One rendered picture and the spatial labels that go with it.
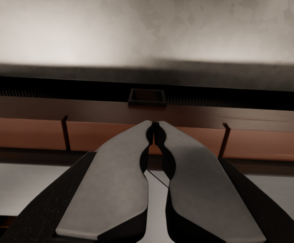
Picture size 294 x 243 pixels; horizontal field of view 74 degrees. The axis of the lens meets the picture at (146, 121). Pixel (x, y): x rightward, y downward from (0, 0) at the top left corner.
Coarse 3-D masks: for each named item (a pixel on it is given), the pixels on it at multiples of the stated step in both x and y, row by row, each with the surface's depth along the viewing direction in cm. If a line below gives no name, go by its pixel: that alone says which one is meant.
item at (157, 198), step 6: (150, 192) 23; (156, 192) 23; (162, 192) 23; (150, 198) 24; (156, 198) 24; (162, 198) 24; (150, 204) 24; (156, 204) 24; (162, 204) 24; (150, 210) 25; (156, 210) 25; (162, 210) 25; (150, 216) 25; (156, 216) 25; (162, 216) 25
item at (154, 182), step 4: (144, 172) 22; (148, 172) 22; (148, 176) 22; (152, 176) 22; (148, 180) 22; (152, 180) 22; (156, 180) 22; (152, 184) 22; (156, 184) 22; (160, 184) 22; (152, 188) 23; (156, 188) 23; (160, 188) 23; (164, 188) 23
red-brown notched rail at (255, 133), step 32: (0, 96) 26; (0, 128) 22; (32, 128) 22; (64, 128) 22; (96, 128) 22; (128, 128) 21; (192, 128) 21; (224, 128) 21; (256, 128) 22; (288, 128) 22; (288, 160) 23
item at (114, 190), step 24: (120, 144) 10; (144, 144) 10; (96, 168) 8; (120, 168) 8; (144, 168) 10; (96, 192) 7; (120, 192) 7; (144, 192) 7; (72, 216) 6; (96, 216) 6; (120, 216) 6; (144, 216) 7; (96, 240) 6; (120, 240) 6
